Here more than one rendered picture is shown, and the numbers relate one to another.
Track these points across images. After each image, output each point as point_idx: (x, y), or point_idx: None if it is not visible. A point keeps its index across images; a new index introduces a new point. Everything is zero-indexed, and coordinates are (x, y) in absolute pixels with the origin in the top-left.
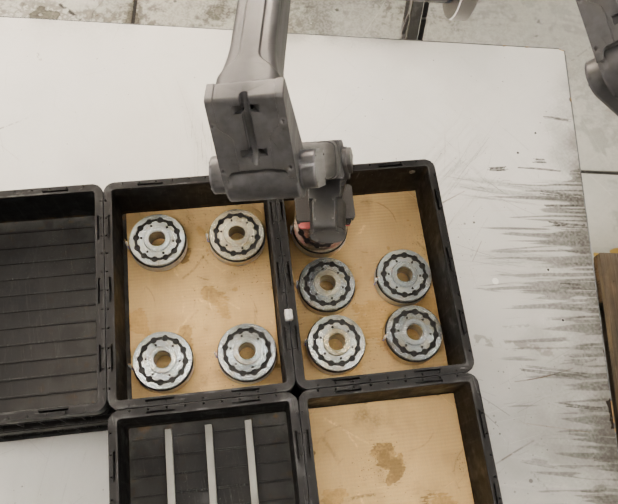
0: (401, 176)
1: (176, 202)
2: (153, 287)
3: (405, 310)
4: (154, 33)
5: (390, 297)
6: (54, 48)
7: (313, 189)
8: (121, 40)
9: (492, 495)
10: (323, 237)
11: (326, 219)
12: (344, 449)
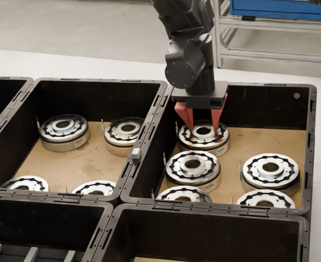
0: (288, 102)
1: (91, 110)
2: (45, 160)
3: (262, 192)
4: (139, 65)
5: (250, 183)
6: (65, 68)
7: (175, 38)
8: (114, 67)
9: None
10: (176, 76)
11: (177, 51)
12: None
